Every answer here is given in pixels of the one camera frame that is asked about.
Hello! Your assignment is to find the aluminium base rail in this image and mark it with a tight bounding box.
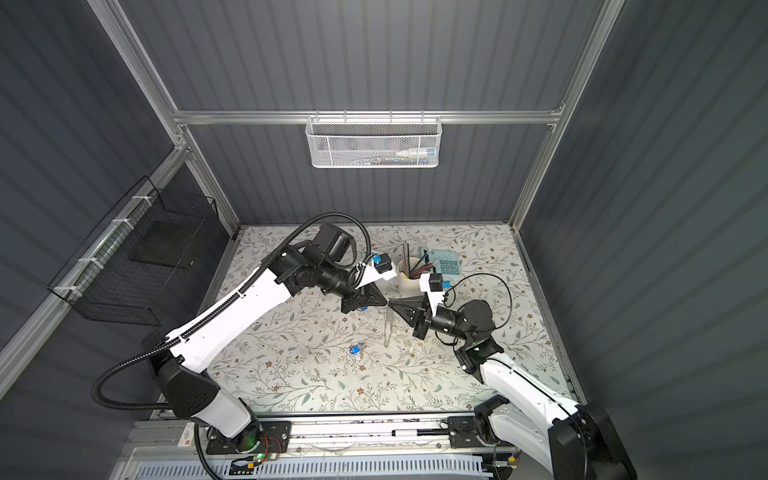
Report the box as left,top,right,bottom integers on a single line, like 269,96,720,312
118,411,522,466

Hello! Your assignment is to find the glue tube in basket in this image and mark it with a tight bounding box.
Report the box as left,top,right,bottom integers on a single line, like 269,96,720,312
379,147,438,163

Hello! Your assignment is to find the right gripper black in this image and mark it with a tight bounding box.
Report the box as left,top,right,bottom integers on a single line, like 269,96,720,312
391,297,472,346

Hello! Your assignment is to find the white pencil cup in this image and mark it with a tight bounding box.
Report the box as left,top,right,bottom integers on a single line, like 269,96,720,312
396,262,421,297

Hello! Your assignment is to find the black corrugated cable conduit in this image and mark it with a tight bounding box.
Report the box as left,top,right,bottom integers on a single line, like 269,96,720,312
91,212,373,413

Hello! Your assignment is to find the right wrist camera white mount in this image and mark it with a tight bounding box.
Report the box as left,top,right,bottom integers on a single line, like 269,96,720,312
419,272,445,310

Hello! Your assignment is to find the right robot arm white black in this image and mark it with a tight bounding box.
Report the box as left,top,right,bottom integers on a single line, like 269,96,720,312
389,295,638,479

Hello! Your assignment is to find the black wire basket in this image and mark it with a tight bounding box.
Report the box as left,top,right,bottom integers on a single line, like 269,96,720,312
48,183,220,327

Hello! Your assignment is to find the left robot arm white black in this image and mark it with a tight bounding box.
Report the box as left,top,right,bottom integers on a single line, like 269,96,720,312
150,222,396,451

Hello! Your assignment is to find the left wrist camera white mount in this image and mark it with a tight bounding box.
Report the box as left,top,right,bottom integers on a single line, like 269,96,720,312
357,253,397,288

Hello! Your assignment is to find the white wire mesh basket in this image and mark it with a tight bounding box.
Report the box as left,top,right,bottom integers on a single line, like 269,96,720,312
305,118,443,169

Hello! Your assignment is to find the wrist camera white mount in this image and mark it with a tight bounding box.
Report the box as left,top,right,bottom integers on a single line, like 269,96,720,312
419,272,445,310
357,253,397,288

